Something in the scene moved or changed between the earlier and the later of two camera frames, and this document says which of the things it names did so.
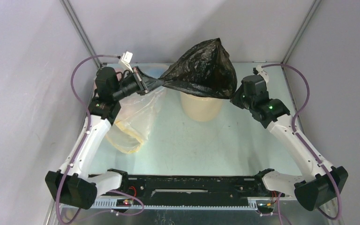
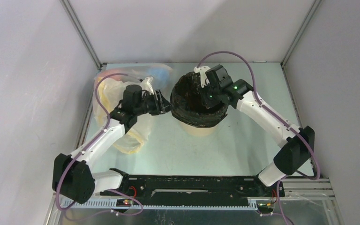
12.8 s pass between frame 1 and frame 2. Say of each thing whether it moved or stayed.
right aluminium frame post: stayed
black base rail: stayed
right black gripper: moved
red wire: stayed
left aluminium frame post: stayed
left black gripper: moved
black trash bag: moved
